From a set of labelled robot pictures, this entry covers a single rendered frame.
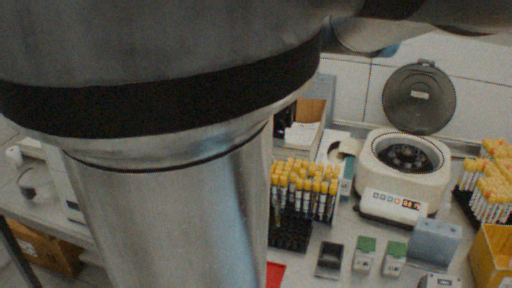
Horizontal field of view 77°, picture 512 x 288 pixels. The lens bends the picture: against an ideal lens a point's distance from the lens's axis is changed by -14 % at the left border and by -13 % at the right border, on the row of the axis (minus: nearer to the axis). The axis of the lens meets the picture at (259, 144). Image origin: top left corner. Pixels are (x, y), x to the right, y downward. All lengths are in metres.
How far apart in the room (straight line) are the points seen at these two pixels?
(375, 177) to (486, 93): 0.50
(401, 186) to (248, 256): 0.80
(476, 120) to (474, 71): 0.17
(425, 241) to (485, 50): 0.62
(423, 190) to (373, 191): 0.12
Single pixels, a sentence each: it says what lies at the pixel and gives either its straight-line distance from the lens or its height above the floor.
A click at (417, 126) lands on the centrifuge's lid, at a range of 1.17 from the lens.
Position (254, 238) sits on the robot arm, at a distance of 0.16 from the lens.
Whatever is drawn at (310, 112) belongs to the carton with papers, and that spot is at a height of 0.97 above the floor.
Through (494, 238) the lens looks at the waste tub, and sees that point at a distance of 0.93.
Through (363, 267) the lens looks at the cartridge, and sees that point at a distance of 0.81.
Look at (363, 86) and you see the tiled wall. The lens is 1.20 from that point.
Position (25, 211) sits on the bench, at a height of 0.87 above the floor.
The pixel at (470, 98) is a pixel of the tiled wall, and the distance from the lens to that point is 1.24.
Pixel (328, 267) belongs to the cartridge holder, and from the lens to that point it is 0.81.
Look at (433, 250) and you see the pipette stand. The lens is 0.86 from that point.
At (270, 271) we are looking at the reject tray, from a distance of 0.81.
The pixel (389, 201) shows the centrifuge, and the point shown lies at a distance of 0.94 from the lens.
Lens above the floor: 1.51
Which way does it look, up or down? 32 degrees down
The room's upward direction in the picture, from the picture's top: straight up
